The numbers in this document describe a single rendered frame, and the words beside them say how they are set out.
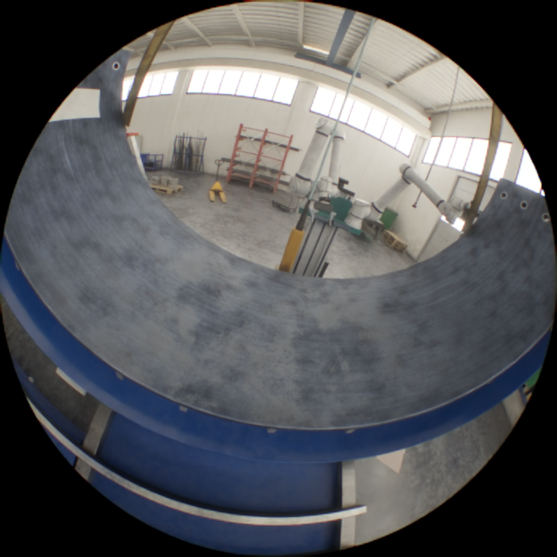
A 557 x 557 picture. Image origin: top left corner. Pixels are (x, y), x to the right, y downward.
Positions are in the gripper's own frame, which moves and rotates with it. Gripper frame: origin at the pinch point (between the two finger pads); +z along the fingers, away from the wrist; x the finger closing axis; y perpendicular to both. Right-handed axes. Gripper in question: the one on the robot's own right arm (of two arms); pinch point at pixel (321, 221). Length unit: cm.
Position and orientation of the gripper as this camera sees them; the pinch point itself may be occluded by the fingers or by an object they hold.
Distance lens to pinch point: 143.7
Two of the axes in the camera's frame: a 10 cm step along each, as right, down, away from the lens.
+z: -1.3, 9.7, 2.1
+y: -1.0, -2.2, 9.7
